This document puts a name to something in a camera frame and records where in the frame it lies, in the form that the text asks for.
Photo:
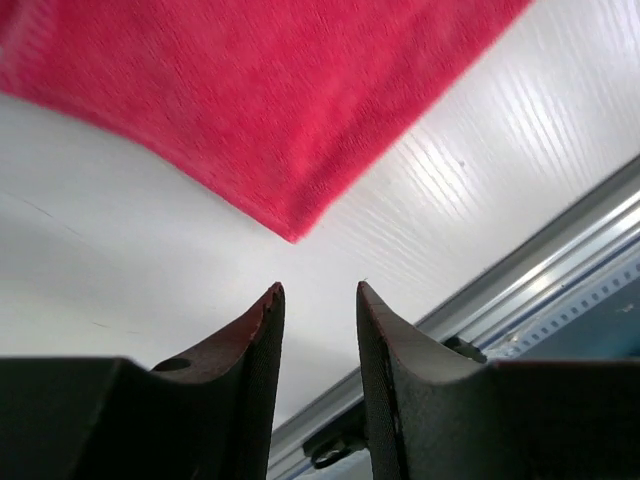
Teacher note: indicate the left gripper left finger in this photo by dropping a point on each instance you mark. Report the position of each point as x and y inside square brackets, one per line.
[205, 413]

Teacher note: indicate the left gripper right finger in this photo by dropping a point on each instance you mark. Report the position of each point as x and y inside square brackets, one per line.
[432, 413]

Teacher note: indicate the pink towel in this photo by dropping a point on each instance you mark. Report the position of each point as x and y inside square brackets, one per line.
[276, 106]

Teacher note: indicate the aluminium front rail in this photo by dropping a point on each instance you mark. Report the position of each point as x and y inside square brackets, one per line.
[596, 237]

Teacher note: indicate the white slotted cable duct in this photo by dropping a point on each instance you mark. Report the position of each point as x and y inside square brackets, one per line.
[599, 318]

